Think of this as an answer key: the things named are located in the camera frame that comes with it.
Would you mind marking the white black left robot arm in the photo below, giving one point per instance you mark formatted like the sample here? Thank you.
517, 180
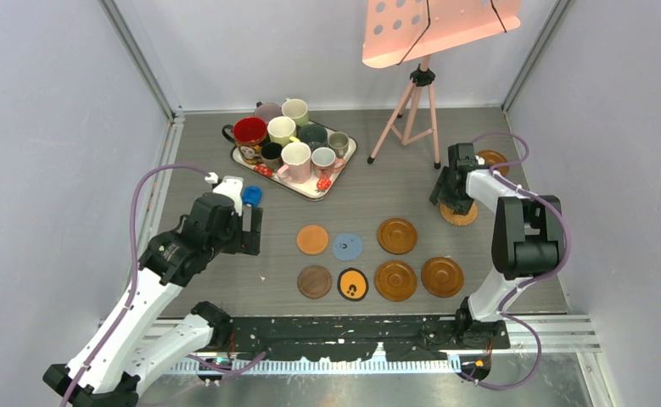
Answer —
114, 369

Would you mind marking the woven orange rattan coaster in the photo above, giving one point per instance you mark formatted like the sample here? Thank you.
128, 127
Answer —
456, 219

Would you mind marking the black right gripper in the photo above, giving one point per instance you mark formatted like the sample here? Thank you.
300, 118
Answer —
439, 192

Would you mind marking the plain orange round coaster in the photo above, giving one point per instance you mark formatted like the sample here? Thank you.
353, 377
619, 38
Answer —
312, 239

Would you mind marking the cream white mug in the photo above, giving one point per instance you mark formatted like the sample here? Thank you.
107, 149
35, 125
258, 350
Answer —
282, 130

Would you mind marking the orange black-rimmed coaster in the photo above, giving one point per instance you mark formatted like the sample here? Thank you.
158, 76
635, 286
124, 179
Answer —
352, 285

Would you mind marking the dark teal mug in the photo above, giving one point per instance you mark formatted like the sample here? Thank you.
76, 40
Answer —
314, 135

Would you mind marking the grey small mug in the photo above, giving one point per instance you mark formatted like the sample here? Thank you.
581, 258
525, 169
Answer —
339, 142

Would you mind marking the pale green mug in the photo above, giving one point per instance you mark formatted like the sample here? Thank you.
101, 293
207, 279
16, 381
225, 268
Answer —
297, 110

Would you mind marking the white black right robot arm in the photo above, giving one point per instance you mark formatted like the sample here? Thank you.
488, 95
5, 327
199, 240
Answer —
529, 240

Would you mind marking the red black mug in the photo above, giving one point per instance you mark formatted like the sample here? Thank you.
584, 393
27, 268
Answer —
248, 135

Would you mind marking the mauve mug at back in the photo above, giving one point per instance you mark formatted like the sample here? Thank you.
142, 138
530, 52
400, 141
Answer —
267, 111

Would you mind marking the black small mug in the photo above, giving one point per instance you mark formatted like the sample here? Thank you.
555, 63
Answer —
271, 155

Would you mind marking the white serving tray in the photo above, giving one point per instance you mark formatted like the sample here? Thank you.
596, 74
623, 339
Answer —
314, 188

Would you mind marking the blue toy car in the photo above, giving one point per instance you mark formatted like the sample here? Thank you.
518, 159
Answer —
251, 196

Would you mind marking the pink music stand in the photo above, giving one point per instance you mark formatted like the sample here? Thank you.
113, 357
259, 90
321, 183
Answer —
400, 31

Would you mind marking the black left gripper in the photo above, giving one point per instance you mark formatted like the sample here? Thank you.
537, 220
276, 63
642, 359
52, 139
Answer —
245, 241

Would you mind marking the dark brown wooden coaster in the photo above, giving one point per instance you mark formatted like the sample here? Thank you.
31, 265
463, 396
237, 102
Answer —
314, 281

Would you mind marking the pink handled floral mug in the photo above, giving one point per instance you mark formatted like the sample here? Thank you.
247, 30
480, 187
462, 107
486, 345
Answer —
326, 163

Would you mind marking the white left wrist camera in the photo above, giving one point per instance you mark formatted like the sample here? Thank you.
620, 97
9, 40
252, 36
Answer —
228, 186

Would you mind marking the blue smiley foam coaster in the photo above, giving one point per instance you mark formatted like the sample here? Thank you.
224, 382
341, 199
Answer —
347, 246

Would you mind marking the glossy brown grooved wooden coaster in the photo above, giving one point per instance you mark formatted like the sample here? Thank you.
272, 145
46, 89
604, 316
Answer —
442, 277

